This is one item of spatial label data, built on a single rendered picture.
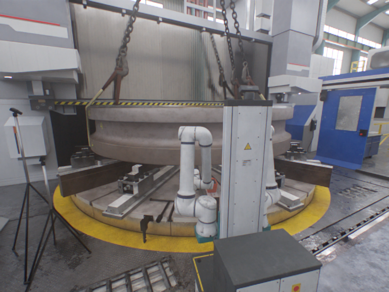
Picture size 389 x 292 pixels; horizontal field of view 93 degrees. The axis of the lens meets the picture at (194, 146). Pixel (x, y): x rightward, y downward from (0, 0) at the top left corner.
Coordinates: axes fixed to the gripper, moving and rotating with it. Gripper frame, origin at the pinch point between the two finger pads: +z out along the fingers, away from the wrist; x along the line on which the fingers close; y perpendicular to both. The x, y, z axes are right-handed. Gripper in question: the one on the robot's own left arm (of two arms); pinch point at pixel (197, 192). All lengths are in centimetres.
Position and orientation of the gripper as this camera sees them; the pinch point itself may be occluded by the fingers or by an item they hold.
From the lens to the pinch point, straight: 215.5
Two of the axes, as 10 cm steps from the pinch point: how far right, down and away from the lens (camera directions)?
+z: 0.8, 8.1, 5.8
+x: -9.9, 1.3, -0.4
